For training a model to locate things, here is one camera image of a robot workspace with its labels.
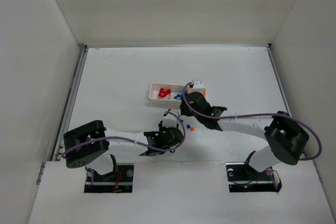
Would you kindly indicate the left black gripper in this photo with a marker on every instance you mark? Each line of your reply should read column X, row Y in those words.
column 163, row 128

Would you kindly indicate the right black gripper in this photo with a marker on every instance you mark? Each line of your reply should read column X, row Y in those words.
column 186, row 107

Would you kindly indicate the large blue round lego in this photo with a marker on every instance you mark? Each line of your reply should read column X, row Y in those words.
column 178, row 97

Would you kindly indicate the white three-compartment tray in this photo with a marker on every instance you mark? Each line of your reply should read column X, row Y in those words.
column 175, row 89

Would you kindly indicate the large red round lego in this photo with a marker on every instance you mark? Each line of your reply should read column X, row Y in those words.
column 164, row 93

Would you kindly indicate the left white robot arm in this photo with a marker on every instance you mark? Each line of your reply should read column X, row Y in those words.
column 100, row 149

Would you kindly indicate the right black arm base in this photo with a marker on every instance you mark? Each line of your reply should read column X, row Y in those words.
column 244, row 179

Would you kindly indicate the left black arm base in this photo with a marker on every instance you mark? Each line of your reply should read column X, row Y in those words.
column 118, row 181

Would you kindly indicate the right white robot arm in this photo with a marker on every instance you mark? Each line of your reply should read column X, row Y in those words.
column 286, row 138

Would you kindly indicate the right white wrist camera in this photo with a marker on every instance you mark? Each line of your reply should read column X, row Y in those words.
column 197, row 86

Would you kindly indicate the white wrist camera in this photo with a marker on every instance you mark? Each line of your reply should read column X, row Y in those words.
column 197, row 86
column 170, row 118

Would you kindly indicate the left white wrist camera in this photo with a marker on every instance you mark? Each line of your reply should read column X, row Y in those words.
column 170, row 118

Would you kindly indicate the right metal rail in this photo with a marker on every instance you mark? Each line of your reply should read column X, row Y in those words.
column 278, row 79

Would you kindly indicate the metal rail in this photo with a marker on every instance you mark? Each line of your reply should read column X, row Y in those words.
column 278, row 79
column 70, row 102

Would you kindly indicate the left metal rail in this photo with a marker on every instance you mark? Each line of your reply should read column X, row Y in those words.
column 70, row 102

